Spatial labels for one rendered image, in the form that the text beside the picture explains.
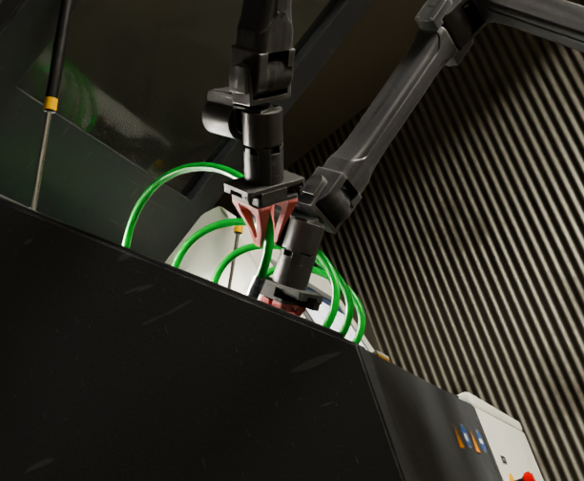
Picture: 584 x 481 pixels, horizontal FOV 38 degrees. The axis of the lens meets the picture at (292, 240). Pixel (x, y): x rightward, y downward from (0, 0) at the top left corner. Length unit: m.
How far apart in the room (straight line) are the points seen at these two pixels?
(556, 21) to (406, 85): 0.25
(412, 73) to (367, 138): 0.14
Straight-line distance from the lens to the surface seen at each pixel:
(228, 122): 1.21
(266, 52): 1.14
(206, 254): 1.85
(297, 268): 1.31
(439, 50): 1.45
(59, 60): 1.31
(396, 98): 1.40
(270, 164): 1.19
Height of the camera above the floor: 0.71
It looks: 23 degrees up
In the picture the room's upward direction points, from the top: 18 degrees counter-clockwise
